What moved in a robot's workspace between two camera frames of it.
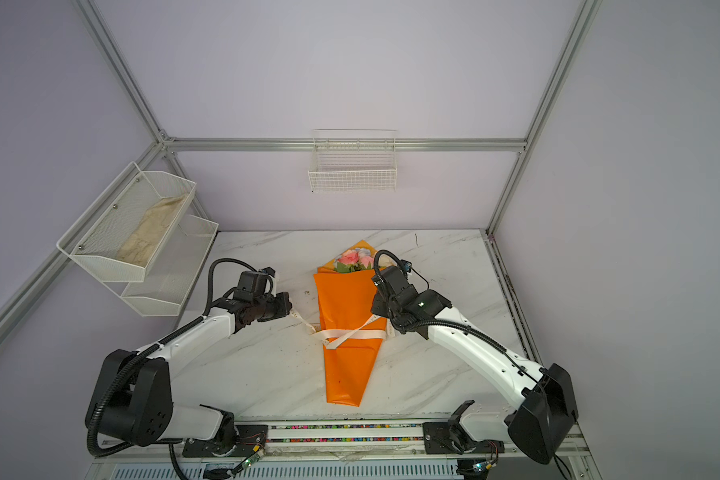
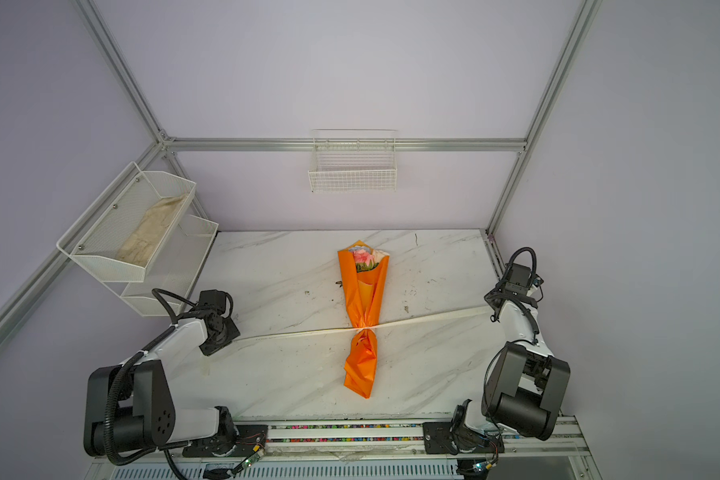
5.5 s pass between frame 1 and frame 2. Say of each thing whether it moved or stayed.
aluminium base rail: stayed
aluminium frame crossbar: stayed
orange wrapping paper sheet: moved
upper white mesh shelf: stayed
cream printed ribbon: moved
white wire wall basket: stayed
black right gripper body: moved
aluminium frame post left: stayed
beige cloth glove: stayed
